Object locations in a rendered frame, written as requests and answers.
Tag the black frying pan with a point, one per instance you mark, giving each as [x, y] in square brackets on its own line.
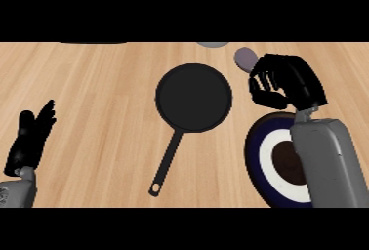
[192, 101]

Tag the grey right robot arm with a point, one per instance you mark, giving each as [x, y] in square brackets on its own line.
[331, 162]

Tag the blue and white plate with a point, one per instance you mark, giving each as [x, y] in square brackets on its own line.
[269, 162]

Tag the purple eggplant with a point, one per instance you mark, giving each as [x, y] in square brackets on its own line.
[244, 59]

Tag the grey round object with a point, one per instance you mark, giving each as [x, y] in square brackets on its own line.
[213, 44]

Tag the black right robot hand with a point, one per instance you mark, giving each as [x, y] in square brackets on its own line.
[292, 81]

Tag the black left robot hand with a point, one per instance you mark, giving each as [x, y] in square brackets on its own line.
[28, 143]

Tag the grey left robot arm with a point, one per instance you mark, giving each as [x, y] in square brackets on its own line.
[18, 190]

